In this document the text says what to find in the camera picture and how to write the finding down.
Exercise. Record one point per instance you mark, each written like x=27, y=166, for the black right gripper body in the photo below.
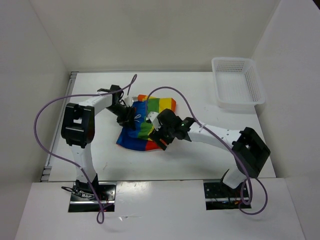
x=165, y=133

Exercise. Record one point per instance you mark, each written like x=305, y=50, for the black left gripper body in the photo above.
x=123, y=113

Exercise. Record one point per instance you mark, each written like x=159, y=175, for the rainbow striped shorts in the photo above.
x=138, y=139

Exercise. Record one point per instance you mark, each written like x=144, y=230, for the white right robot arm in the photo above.
x=249, y=150

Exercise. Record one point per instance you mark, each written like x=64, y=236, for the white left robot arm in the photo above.
x=78, y=130

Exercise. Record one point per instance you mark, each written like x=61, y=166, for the white plastic basket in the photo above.
x=237, y=83

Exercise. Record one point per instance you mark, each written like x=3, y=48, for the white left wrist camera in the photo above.
x=128, y=101

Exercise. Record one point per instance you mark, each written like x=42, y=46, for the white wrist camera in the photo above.
x=152, y=118
x=128, y=101

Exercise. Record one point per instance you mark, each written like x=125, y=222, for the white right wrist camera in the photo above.
x=152, y=118

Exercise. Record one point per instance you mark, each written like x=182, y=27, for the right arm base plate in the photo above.
x=219, y=196

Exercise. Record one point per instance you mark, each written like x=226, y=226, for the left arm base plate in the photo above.
x=85, y=202

